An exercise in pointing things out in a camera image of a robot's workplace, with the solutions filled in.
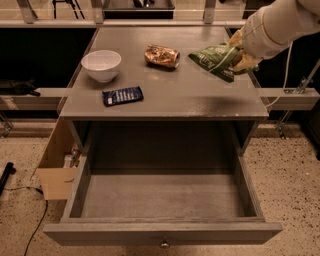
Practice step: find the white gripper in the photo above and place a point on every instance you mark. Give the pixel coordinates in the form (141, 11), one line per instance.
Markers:
(261, 39)

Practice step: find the green jalapeno chip bag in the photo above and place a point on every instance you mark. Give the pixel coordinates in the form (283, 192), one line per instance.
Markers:
(217, 59)

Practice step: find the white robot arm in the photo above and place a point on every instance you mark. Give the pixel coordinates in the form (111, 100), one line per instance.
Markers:
(305, 16)

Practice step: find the grey open top drawer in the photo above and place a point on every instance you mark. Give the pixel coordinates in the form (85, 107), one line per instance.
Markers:
(139, 183)

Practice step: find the round metal drawer knob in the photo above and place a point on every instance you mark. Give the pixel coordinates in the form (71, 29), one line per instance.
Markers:
(164, 244)

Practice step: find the crushed gold soda can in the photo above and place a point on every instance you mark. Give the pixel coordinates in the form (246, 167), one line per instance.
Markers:
(162, 56)

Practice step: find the grey wooden cabinet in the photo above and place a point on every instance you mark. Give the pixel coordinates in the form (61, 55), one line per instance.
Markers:
(186, 93)

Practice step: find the dark blue snack packet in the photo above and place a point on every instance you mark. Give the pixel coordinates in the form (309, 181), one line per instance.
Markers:
(122, 96)

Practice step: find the white ceramic bowl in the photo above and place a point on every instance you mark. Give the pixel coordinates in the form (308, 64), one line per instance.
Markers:
(102, 65)

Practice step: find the brown cardboard box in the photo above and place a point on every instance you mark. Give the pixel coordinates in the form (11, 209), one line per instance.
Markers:
(57, 167)

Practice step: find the black object on ledge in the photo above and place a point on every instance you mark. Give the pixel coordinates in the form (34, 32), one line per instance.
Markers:
(18, 87)

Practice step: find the black bar on floor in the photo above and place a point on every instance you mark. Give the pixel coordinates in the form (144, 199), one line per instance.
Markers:
(8, 170)

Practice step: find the metal railing frame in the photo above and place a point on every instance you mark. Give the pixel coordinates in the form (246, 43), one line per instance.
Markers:
(93, 13)

